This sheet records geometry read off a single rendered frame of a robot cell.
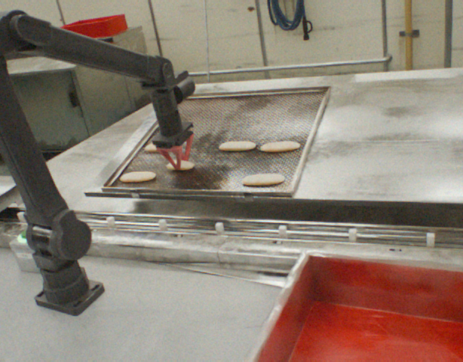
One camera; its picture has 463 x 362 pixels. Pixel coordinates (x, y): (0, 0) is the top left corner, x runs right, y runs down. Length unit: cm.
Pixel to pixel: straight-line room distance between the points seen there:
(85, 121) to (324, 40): 222
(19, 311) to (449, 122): 104
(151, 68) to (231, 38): 384
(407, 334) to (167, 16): 462
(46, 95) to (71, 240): 310
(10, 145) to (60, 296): 31
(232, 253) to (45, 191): 36
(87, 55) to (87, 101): 284
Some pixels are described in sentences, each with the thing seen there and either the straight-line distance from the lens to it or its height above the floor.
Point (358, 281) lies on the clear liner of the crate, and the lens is 84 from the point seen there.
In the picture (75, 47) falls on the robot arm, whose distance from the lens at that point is 99.
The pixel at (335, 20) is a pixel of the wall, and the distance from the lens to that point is 466.
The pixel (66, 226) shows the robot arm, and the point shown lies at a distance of 96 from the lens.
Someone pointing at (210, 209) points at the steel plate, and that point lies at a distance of 123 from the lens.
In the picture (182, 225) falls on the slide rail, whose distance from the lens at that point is 113.
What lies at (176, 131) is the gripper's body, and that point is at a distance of 121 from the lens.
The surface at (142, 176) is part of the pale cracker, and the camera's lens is 128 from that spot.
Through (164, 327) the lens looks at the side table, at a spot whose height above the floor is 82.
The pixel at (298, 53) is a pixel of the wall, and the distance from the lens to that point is 478.
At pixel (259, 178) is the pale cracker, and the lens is 114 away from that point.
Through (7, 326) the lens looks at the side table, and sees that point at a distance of 107.
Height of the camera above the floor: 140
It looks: 25 degrees down
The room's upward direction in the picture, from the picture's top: 10 degrees counter-clockwise
